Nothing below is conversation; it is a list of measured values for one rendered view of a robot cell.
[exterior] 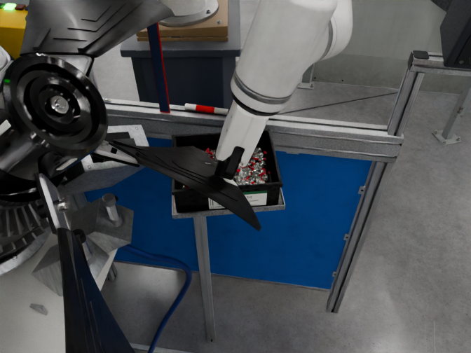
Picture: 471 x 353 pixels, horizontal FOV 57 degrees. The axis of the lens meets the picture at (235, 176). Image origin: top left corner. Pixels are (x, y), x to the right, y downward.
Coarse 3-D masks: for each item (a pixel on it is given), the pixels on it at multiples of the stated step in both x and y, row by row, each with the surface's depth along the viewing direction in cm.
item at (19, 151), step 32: (32, 64) 44; (64, 64) 47; (0, 96) 41; (32, 96) 43; (64, 96) 47; (96, 96) 49; (32, 128) 41; (64, 128) 45; (96, 128) 48; (0, 160) 44; (32, 160) 44; (64, 160) 45; (0, 192) 48; (32, 192) 51
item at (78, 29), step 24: (48, 0) 63; (72, 0) 64; (96, 0) 65; (120, 0) 67; (144, 0) 70; (48, 24) 60; (72, 24) 60; (96, 24) 61; (120, 24) 62; (144, 24) 65; (24, 48) 57; (48, 48) 56; (72, 48) 56; (96, 48) 57
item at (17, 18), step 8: (0, 16) 91; (8, 16) 91; (16, 16) 91; (24, 16) 91; (0, 24) 88; (8, 24) 88; (16, 24) 88; (24, 24) 88; (0, 32) 89; (8, 32) 88; (16, 32) 88; (24, 32) 88; (0, 40) 90; (8, 40) 90; (16, 40) 89; (8, 48) 91; (16, 48) 91; (16, 56) 92
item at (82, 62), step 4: (56, 56) 56; (60, 56) 56; (64, 56) 56; (68, 56) 56; (72, 56) 56; (76, 56) 56; (80, 56) 56; (84, 56) 56; (68, 60) 55; (72, 60) 55; (76, 60) 55; (80, 60) 55; (84, 60) 55; (88, 60) 55; (72, 64) 55; (76, 64) 55; (80, 64) 55; (84, 64) 55; (88, 64) 55; (80, 68) 54; (84, 68) 54; (84, 72) 54
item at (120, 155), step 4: (108, 144) 61; (100, 148) 54; (104, 148) 56; (108, 148) 57; (116, 148) 59; (96, 152) 51; (100, 152) 51; (104, 152) 52; (108, 152) 52; (116, 152) 57; (120, 152) 58; (108, 156) 52; (112, 156) 53; (116, 156) 53; (120, 156) 53; (124, 156) 54; (128, 156) 57; (124, 160) 54; (128, 160) 54; (132, 160) 55; (136, 160) 56
